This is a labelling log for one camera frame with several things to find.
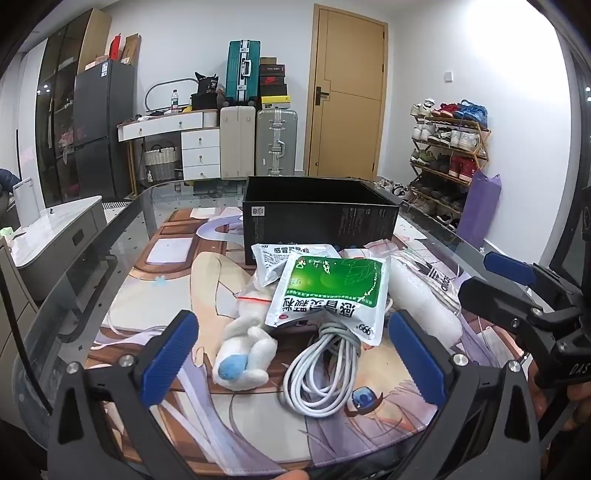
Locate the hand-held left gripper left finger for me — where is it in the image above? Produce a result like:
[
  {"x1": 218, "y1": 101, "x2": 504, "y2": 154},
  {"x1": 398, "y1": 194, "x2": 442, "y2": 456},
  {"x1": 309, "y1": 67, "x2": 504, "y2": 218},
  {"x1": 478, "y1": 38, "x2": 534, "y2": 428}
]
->
[{"x1": 46, "y1": 309, "x2": 200, "y2": 480}]

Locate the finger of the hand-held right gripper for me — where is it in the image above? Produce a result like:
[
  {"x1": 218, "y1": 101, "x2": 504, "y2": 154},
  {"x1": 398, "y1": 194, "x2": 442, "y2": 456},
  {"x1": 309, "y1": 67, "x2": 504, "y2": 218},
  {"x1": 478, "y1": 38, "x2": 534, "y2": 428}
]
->
[
  {"x1": 458, "y1": 276, "x2": 546, "y2": 340},
  {"x1": 483, "y1": 251, "x2": 555, "y2": 289}
]

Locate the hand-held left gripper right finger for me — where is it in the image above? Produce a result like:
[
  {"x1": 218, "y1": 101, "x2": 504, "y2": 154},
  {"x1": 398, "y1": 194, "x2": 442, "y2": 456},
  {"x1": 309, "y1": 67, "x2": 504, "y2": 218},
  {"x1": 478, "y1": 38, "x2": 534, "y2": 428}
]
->
[{"x1": 388, "y1": 309, "x2": 541, "y2": 480}]

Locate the clear striped plastic bag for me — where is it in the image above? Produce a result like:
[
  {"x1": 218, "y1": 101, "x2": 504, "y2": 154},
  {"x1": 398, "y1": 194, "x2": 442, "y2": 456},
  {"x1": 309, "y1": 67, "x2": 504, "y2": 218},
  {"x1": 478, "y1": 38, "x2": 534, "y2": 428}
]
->
[{"x1": 339, "y1": 244, "x2": 467, "y2": 301}]

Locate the white bubble wrap roll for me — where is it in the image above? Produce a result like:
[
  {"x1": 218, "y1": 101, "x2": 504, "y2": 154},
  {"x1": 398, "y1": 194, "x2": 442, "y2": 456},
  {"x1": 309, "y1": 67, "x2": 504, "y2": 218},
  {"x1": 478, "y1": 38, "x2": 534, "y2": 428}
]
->
[{"x1": 390, "y1": 258, "x2": 463, "y2": 347}]

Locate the white plush toy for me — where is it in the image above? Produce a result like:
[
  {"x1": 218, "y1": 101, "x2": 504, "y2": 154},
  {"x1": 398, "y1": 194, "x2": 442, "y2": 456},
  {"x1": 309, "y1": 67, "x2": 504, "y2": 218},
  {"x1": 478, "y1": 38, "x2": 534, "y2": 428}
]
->
[{"x1": 212, "y1": 288, "x2": 279, "y2": 392}]

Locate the thick white cable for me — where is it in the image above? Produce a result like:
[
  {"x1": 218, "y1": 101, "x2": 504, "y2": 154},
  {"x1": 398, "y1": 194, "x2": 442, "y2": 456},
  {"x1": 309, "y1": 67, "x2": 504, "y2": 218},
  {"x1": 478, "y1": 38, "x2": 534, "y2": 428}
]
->
[{"x1": 283, "y1": 320, "x2": 363, "y2": 418}]

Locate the green medicine packet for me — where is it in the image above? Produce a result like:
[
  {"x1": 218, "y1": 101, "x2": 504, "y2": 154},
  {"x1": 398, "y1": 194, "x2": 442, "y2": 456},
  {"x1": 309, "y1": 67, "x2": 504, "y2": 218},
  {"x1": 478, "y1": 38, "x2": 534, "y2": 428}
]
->
[{"x1": 266, "y1": 255, "x2": 392, "y2": 346}]

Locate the white medicine packet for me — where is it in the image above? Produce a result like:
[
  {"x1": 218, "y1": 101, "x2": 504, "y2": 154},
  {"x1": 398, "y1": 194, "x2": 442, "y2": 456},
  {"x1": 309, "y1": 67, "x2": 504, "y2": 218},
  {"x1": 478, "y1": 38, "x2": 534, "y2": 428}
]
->
[{"x1": 252, "y1": 242, "x2": 342, "y2": 289}]

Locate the black cardboard box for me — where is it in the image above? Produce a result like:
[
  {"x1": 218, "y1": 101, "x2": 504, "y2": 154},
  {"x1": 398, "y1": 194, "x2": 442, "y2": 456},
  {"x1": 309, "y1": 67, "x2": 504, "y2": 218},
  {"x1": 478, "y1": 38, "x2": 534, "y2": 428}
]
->
[{"x1": 242, "y1": 175, "x2": 400, "y2": 266}]

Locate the person's right hand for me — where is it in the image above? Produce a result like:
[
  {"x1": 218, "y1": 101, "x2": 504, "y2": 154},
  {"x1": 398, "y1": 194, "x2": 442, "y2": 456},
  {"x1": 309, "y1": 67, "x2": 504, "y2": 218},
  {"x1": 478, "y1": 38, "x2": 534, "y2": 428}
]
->
[{"x1": 566, "y1": 378, "x2": 591, "y2": 432}]

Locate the purple bag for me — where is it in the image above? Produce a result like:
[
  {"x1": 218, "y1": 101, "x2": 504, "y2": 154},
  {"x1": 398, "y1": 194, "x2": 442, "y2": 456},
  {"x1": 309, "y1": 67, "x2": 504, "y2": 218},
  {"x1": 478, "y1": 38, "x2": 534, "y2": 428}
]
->
[{"x1": 457, "y1": 168, "x2": 502, "y2": 250}]

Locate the printed desk mat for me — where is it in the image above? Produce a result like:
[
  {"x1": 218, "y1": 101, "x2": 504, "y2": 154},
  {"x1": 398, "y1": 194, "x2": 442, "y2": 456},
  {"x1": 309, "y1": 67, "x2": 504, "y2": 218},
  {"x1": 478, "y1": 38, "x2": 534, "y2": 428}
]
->
[{"x1": 90, "y1": 205, "x2": 532, "y2": 478}]

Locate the shoe rack with shoes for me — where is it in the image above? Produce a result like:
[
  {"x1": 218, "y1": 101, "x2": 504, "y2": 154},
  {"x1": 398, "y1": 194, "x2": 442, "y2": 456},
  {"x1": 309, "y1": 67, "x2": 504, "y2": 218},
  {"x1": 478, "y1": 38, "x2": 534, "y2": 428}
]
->
[{"x1": 410, "y1": 98, "x2": 490, "y2": 227}]

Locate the pale sneakers heap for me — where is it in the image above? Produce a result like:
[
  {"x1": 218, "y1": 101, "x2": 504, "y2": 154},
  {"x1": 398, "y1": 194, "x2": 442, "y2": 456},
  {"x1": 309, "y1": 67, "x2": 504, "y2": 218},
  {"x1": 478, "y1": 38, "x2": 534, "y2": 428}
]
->
[{"x1": 374, "y1": 178, "x2": 416, "y2": 201}]

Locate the wooden shoe rack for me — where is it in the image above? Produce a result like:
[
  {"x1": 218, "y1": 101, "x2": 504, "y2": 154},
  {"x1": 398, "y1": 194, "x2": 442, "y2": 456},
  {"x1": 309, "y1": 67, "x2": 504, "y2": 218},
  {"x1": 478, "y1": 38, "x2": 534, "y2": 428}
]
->
[{"x1": 409, "y1": 104, "x2": 491, "y2": 227}]

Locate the beige drawer cabinet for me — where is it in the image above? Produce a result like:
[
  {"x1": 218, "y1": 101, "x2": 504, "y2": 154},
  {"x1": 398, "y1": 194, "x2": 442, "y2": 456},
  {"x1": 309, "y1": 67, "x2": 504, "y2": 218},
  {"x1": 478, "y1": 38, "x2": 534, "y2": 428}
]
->
[{"x1": 0, "y1": 235, "x2": 40, "y2": 416}]

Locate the white low cabinet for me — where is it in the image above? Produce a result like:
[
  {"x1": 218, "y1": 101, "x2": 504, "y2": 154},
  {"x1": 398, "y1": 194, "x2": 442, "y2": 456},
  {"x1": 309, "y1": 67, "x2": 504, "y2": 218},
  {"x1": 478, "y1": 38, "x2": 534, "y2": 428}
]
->
[{"x1": 9, "y1": 195, "x2": 108, "y2": 298}]

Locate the wicker basket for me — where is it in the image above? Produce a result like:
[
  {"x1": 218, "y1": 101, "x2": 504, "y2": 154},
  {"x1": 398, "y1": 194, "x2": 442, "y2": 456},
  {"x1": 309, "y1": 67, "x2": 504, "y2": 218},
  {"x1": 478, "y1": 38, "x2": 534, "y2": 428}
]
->
[{"x1": 144, "y1": 145, "x2": 181, "y2": 182}]

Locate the wooden door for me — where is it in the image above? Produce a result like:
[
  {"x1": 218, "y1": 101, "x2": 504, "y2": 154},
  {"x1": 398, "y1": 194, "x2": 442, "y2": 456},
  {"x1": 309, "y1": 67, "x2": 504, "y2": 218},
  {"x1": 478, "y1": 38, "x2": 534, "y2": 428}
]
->
[{"x1": 302, "y1": 4, "x2": 387, "y2": 182}]

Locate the white dresser with drawers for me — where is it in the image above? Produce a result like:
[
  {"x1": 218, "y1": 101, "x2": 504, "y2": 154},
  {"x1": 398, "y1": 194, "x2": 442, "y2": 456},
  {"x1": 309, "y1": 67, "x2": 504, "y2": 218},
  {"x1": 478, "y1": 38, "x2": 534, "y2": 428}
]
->
[{"x1": 117, "y1": 111, "x2": 221, "y2": 188}]

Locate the white upright appliance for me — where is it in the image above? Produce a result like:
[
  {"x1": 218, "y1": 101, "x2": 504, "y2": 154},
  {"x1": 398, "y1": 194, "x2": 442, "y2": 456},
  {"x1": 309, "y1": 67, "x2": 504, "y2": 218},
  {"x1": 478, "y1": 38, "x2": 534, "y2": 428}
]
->
[{"x1": 13, "y1": 178, "x2": 40, "y2": 227}]

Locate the beige suitcase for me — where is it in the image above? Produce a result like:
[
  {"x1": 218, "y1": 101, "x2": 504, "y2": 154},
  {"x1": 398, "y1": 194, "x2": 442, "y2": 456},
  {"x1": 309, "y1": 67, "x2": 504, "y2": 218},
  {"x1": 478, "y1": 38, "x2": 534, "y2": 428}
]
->
[{"x1": 219, "y1": 106, "x2": 257, "y2": 181}]

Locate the dark grey fridge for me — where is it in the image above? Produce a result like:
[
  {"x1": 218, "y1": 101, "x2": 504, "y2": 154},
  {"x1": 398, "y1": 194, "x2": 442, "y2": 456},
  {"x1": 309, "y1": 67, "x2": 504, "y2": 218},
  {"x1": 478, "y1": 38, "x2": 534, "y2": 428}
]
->
[{"x1": 73, "y1": 59, "x2": 137, "y2": 201}]

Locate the silver suitcase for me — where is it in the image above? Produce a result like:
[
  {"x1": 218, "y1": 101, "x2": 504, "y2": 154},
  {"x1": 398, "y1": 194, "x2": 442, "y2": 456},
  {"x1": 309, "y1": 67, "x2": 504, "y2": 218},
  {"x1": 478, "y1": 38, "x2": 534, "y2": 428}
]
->
[{"x1": 255, "y1": 108, "x2": 298, "y2": 177}]

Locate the black storage case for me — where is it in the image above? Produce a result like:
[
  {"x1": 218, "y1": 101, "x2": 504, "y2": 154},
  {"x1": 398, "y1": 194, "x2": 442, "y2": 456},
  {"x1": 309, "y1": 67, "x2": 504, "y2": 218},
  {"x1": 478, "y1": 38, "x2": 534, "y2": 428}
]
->
[{"x1": 191, "y1": 92, "x2": 222, "y2": 112}]

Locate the dark glass cabinet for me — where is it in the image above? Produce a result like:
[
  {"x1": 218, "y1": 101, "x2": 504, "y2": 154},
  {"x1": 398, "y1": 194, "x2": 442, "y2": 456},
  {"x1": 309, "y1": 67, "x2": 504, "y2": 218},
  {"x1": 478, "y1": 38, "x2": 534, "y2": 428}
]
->
[{"x1": 34, "y1": 7, "x2": 93, "y2": 208}]

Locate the black paper bag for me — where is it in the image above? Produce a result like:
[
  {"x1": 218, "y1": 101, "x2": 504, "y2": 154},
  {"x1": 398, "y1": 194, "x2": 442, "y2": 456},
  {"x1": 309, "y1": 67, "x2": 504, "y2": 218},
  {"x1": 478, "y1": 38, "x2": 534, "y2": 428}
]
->
[{"x1": 195, "y1": 71, "x2": 219, "y2": 95}]

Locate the teal suitcase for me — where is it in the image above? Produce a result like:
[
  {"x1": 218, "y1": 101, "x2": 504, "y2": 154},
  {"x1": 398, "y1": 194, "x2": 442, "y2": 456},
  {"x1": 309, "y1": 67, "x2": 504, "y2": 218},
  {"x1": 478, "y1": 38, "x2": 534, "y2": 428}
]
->
[{"x1": 225, "y1": 40, "x2": 262, "y2": 104}]

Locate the flat brown cardboard box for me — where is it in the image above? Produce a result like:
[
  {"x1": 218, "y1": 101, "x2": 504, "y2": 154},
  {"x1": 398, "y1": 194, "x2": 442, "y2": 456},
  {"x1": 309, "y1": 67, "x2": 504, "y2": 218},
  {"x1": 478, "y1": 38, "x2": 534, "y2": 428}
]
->
[{"x1": 121, "y1": 33, "x2": 142, "y2": 65}]

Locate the tall tan cardboard box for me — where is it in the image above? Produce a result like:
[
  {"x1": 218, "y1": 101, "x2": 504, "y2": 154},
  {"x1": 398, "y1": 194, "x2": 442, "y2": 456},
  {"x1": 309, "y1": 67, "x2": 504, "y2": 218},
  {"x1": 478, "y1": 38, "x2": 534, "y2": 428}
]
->
[{"x1": 78, "y1": 7, "x2": 112, "y2": 73}]

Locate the grey arched frame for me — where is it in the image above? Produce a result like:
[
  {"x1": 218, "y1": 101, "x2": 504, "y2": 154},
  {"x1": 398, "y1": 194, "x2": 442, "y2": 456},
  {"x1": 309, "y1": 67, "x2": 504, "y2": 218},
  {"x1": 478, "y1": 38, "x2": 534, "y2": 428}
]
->
[{"x1": 145, "y1": 78, "x2": 200, "y2": 114}]

